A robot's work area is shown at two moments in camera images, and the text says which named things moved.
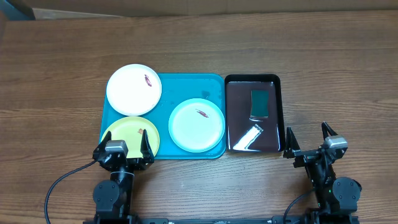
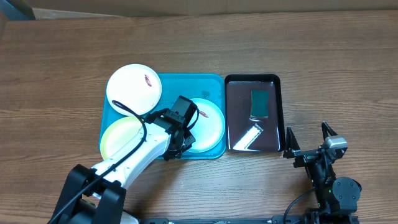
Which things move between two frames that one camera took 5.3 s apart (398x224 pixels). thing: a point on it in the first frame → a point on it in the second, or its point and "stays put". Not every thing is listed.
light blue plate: [196, 126] stays put
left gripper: [138, 164] → [189, 139]
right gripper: [293, 150] stays put
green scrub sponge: [260, 104] stays put
